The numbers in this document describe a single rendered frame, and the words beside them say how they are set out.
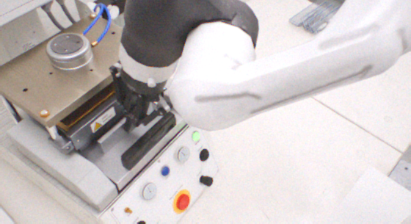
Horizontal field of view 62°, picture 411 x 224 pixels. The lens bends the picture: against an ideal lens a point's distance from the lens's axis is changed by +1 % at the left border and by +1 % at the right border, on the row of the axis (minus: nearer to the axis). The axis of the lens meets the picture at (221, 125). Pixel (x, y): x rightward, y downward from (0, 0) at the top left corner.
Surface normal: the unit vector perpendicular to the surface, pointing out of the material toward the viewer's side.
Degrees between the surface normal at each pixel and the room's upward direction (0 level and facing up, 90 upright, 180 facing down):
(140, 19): 88
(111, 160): 0
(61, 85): 0
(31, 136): 0
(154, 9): 92
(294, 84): 96
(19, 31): 90
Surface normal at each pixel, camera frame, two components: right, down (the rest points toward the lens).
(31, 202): 0.06, -0.62
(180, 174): 0.77, 0.16
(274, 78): -0.19, 0.54
